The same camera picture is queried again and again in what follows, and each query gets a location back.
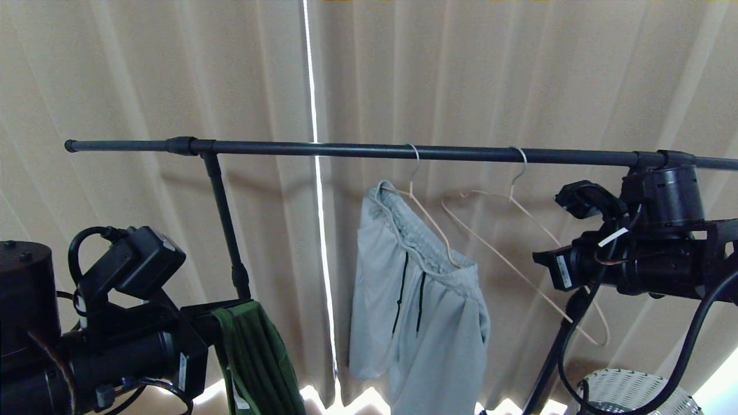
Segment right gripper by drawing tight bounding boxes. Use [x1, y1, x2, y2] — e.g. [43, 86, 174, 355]
[532, 238, 636, 293]

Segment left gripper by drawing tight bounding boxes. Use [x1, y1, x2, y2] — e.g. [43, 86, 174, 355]
[66, 301, 209, 401]

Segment pink clothes hanger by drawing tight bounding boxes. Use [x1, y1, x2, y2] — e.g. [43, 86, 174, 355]
[441, 146, 611, 348]
[379, 144, 463, 270]

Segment green garment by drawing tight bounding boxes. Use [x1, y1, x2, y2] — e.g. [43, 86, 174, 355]
[210, 300, 307, 415]

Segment pale grey shorts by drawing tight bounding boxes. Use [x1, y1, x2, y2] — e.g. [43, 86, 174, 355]
[348, 180, 491, 415]

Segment white laundry basket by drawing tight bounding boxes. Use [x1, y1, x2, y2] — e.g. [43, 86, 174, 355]
[577, 368, 703, 415]

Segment black clothes rack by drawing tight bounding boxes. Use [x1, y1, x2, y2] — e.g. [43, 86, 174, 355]
[65, 137, 738, 415]

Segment beige curtain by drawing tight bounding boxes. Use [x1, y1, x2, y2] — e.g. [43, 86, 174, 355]
[0, 0, 738, 410]

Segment braided cable with white tape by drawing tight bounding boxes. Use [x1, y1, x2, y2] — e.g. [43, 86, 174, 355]
[112, 376, 194, 415]

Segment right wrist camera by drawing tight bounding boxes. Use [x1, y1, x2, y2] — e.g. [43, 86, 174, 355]
[554, 179, 629, 222]

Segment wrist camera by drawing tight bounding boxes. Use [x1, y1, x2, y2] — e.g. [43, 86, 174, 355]
[74, 225, 187, 326]
[554, 179, 629, 222]

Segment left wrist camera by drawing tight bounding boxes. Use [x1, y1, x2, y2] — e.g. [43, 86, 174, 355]
[74, 225, 187, 326]

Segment black cable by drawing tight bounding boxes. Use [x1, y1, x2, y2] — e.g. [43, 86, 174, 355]
[558, 268, 738, 415]
[67, 226, 126, 289]

